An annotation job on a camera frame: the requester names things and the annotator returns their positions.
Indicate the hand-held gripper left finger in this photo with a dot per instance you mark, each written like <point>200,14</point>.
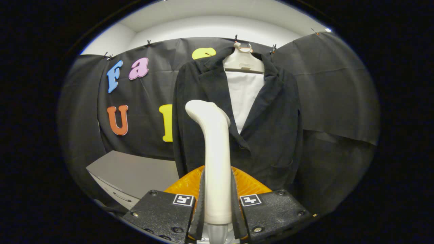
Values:
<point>159,213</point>

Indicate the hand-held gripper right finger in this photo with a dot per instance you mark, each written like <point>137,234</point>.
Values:
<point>271,213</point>

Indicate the white garment steamer head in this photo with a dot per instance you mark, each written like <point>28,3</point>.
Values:
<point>217,162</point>

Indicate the black jacket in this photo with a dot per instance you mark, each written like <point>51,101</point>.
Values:
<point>271,135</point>

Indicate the grey cabinet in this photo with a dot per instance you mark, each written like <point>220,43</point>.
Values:
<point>135,173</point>

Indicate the black backdrop cloth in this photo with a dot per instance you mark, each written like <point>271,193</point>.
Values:
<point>339,84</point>

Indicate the white plastic hanger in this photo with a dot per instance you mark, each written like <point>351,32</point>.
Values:
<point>242,61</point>

